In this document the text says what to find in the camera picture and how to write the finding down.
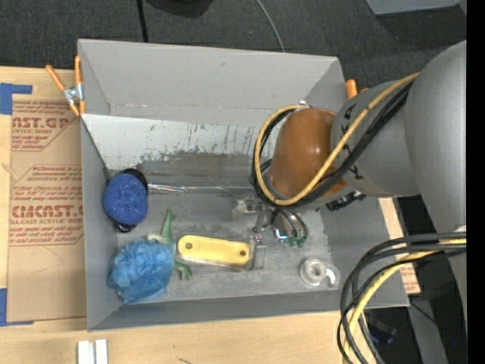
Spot grey metal bin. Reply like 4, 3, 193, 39
77, 39, 411, 332

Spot black cylinder on white bracket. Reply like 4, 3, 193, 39
324, 190, 368, 212

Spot light blue crumpled cloth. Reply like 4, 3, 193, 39
107, 240, 177, 306

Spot green toy lizard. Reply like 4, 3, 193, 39
146, 207, 194, 281

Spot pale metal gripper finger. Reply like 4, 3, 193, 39
230, 198, 265, 221
248, 234, 268, 271

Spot brown cardboard board, red print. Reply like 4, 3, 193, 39
0, 65, 422, 326

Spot dark blue sponge ball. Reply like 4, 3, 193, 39
102, 172, 149, 226

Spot yellow flat block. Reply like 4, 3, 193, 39
176, 234, 252, 272

